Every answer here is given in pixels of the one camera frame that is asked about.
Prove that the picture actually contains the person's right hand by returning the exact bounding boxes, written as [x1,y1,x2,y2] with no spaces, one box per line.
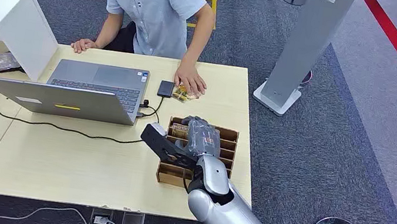
[70,36,99,58]

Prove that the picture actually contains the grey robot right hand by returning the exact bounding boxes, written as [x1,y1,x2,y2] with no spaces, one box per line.
[176,114,226,161]

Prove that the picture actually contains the person's left hand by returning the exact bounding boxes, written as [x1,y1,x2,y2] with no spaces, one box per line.
[171,62,211,99]

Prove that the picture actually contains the wooden slotted card organizer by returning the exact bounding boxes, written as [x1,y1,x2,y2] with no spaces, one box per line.
[154,114,241,195]

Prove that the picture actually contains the person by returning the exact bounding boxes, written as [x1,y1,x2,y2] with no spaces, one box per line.
[66,0,222,99]

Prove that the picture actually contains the cards in wooden organizer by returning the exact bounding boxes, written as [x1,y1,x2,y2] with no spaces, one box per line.
[170,121,192,141]

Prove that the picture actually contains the grey open laptop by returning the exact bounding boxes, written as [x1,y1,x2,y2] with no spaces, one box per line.
[0,48,151,130]

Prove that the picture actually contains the white cabinet box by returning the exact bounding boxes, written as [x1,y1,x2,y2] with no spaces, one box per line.
[0,0,66,85]

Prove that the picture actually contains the square floor cover plate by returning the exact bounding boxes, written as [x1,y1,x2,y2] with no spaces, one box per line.
[121,209,146,224]

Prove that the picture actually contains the grey kiosk stand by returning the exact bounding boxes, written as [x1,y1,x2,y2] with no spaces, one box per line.
[250,0,358,126]

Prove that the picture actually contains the floor power socket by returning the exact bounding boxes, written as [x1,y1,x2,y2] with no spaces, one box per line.
[89,207,115,224]

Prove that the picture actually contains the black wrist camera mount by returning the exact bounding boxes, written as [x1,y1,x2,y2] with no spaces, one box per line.
[136,121,203,171]

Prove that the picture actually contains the short black usb cable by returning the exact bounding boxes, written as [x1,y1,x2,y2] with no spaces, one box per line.
[136,93,166,123]

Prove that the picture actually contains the long black power cable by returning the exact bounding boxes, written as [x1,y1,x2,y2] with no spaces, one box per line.
[0,90,149,148]

